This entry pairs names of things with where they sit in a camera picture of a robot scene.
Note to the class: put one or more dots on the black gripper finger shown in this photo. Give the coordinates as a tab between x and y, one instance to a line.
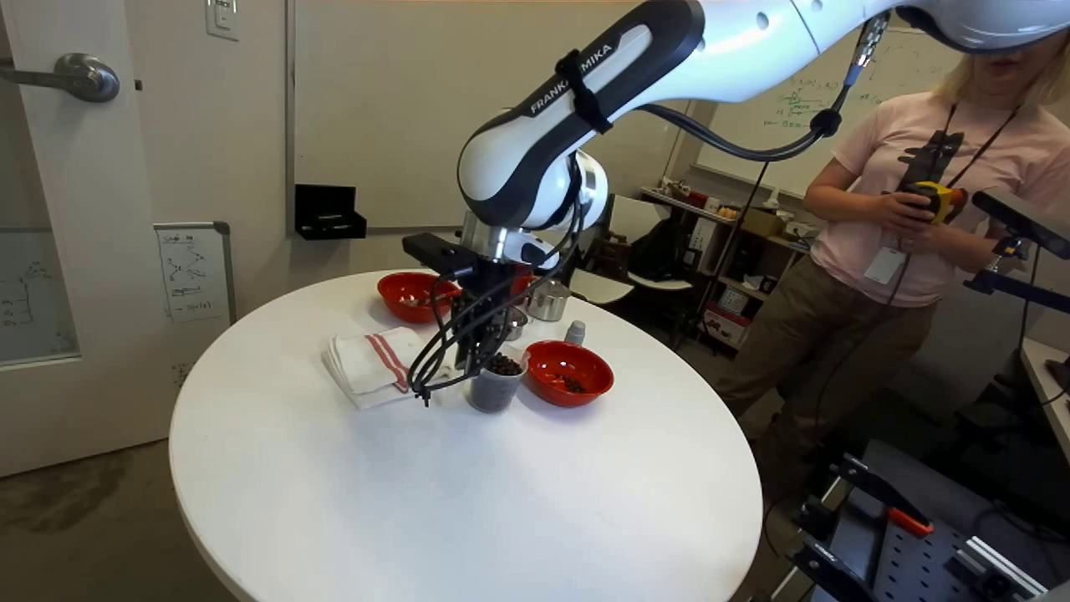
468	353
503	339

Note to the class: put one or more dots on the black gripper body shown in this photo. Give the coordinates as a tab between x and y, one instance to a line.
503	292

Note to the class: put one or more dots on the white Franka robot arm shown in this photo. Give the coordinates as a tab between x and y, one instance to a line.
623	78

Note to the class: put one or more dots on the orange bowl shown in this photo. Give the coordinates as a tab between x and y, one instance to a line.
569	374

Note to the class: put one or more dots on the red bowl with spoon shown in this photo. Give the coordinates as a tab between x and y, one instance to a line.
403	300

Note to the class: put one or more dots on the shiny metal cup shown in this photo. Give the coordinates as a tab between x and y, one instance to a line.
554	302

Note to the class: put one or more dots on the small grey shaker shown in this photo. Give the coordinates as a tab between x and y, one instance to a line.
575	334

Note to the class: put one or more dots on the white towel red stripes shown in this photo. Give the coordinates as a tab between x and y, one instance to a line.
370	369

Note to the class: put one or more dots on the black marker tray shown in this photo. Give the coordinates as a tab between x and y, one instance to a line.
330	214

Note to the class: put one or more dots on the background shelf with items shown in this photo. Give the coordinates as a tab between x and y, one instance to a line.
746	257

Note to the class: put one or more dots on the small leaning whiteboard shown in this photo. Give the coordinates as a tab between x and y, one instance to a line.
190	272

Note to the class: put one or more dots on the person in pink shirt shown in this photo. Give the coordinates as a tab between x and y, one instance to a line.
880	289

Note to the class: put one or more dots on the black yellow hand controller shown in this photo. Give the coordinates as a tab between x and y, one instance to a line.
934	185

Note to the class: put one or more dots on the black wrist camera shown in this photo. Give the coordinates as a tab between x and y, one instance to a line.
439	257

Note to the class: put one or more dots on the large wall whiteboard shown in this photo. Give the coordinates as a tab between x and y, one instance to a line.
380	112

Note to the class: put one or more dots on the white light switch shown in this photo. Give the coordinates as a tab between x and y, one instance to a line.
223	18

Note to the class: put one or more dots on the black metal cart frame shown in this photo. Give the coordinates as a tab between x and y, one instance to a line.
891	558

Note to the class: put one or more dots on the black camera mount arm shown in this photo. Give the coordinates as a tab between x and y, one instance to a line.
1021	228

